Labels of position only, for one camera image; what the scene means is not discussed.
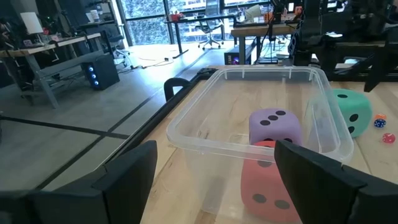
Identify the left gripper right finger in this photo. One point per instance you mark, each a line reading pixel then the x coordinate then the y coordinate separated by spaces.
pixel 317 186

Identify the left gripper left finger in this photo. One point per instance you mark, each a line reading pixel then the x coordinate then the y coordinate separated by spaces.
pixel 130 180

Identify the red foam die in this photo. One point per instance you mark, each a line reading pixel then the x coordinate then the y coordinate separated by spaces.
pixel 261 177

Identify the lavender foam die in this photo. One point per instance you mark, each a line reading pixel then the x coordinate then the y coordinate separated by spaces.
pixel 280 130

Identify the teal foam die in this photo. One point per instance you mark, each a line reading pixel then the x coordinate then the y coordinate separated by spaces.
pixel 357 104

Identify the clear plastic bin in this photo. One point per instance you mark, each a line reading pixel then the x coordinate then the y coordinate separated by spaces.
pixel 217 102

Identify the small pink translucent die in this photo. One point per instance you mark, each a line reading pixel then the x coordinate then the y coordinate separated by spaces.
pixel 388 138

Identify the small blue translucent die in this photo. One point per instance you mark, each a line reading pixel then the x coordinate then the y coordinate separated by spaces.
pixel 380 123

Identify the small orange translucent die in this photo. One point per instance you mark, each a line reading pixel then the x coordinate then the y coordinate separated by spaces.
pixel 380 116

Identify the black curved clamp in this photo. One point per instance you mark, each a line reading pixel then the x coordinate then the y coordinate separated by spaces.
pixel 169 85

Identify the black PC tower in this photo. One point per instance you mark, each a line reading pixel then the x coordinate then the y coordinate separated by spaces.
pixel 102 73

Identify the grey-legged workbench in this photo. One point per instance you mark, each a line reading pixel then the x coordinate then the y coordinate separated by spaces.
pixel 46 73

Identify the dark office chair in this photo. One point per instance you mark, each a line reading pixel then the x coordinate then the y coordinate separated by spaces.
pixel 115 42

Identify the wooden work table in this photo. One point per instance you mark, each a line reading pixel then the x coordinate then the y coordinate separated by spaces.
pixel 261 30

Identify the grey office chair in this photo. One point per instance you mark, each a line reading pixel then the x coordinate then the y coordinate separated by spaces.
pixel 211 26

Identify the black office desk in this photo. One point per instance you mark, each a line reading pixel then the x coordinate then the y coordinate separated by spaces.
pixel 199 19

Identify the white lamp shade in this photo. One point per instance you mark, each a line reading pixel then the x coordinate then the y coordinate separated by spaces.
pixel 31 22

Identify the black table edge rail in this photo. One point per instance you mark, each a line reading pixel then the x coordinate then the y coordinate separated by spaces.
pixel 155 115

